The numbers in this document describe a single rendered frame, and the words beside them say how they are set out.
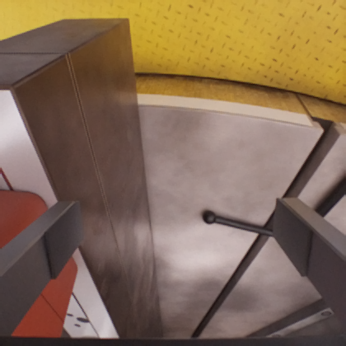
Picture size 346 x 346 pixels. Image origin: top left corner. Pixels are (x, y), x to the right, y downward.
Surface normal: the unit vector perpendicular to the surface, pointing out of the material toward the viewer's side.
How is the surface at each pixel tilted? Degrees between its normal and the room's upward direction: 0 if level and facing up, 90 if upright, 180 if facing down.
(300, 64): 0
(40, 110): 90
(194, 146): 0
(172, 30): 0
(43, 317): 97
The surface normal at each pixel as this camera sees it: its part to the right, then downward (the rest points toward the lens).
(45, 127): 0.99, 0.07
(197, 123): -0.12, 0.63
